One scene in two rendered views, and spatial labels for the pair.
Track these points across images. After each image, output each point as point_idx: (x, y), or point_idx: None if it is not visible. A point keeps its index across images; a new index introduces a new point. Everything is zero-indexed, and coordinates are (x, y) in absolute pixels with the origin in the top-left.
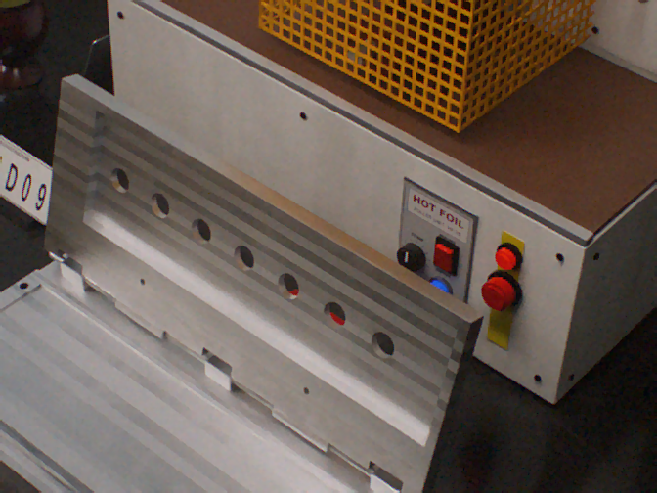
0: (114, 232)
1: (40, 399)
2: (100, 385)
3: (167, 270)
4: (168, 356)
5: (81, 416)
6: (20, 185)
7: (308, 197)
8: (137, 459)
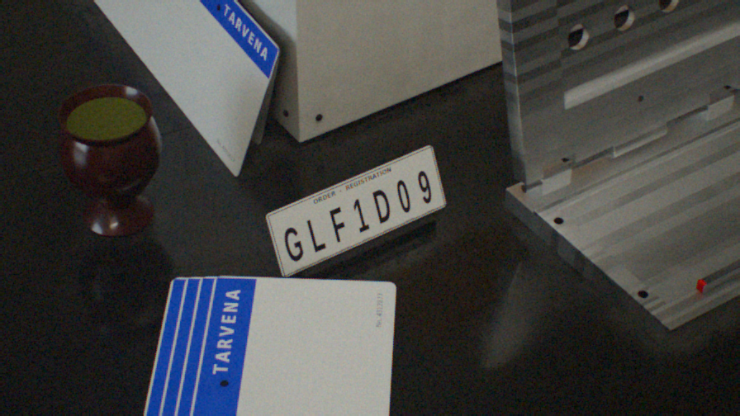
0: (584, 92)
1: (729, 225)
2: (714, 186)
3: (650, 68)
4: (680, 139)
5: None
6: (395, 201)
7: None
8: None
